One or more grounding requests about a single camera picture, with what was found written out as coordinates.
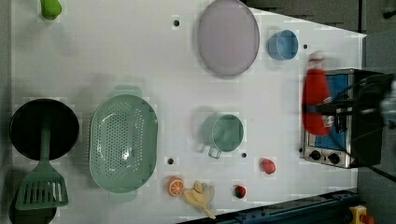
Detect blue plastic cup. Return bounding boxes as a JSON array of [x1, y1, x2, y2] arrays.
[[268, 30, 299, 61]]

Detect green metal mug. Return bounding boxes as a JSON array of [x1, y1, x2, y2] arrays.
[[198, 112, 245, 160]]

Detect blue metal rail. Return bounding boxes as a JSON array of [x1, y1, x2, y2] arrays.
[[177, 190, 360, 224]]

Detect pink peach toy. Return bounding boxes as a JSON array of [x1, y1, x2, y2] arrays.
[[261, 159, 276, 175]]

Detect green pear toy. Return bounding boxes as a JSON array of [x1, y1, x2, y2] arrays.
[[40, 0, 63, 21]]

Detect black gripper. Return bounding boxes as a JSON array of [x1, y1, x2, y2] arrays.
[[303, 73, 394, 133]]

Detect red plush ketchup bottle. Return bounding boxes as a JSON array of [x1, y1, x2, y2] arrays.
[[302, 51, 332, 136]]

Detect black round pan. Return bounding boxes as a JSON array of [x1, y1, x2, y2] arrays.
[[8, 98, 80, 161]]

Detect lilac round plate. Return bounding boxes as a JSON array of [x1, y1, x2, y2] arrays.
[[197, 0, 260, 76]]

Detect black toaster oven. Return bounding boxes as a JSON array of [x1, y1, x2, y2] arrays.
[[304, 69, 383, 169]]

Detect peeled banana toy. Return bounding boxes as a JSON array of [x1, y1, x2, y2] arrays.
[[182, 181, 216, 219]]

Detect green plastic spatula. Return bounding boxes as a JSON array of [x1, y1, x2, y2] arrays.
[[15, 121, 68, 210]]

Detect small red strawberry toy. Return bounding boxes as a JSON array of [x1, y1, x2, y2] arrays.
[[234, 185, 247, 199]]

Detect orange slice toy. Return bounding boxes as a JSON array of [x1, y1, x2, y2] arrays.
[[166, 177, 184, 197]]

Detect yellow red button box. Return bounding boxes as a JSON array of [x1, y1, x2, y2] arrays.
[[349, 205, 375, 224]]

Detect green plastic strainer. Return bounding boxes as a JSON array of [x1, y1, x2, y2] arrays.
[[89, 85, 158, 203]]

